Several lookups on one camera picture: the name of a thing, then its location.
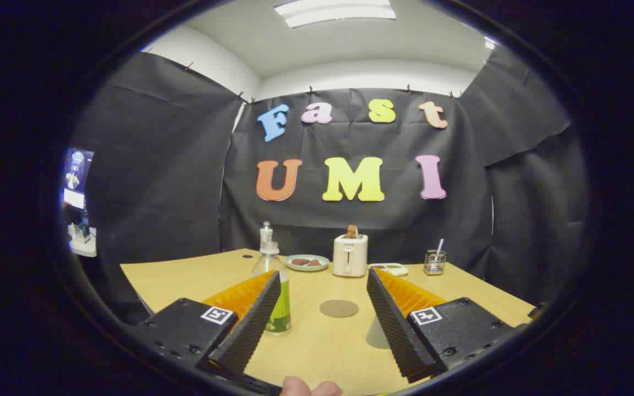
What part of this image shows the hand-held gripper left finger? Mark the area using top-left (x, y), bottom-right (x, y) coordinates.
top-left (129, 268), bottom-right (283, 377)

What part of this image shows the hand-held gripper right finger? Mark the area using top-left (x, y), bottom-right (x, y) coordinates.
top-left (365, 267), bottom-right (517, 384)

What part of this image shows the white cup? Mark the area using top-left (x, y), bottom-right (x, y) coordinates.
top-left (365, 316), bottom-right (392, 350)

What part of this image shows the clear juice bottle green label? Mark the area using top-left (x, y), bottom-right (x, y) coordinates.
top-left (251, 241), bottom-right (292, 335)

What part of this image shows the round brown coaster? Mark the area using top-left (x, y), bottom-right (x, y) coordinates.
top-left (319, 299), bottom-right (359, 318)

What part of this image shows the white divided snack tray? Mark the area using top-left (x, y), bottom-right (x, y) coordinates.
top-left (368, 263), bottom-right (409, 277)

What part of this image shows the wooden table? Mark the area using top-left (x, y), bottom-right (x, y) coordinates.
top-left (120, 249), bottom-right (538, 396)

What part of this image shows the pale green plate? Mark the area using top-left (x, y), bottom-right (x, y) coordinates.
top-left (285, 254), bottom-right (330, 272)

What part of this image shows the white toaster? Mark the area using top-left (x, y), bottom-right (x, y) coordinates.
top-left (332, 234), bottom-right (369, 278)

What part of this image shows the black backdrop cloth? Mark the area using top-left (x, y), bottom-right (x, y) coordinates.
top-left (67, 47), bottom-right (590, 325)

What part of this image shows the white shelf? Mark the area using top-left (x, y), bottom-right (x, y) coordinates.
top-left (68, 223), bottom-right (97, 258)

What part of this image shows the long ceiling light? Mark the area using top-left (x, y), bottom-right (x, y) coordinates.
top-left (274, 0), bottom-right (397, 29)

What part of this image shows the wire mesh holder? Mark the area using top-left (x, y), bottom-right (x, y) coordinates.
top-left (424, 250), bottom-right (447, 276)

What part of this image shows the wall poster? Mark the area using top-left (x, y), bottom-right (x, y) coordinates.
top-left (63, 147), bottom-right (95, 210)

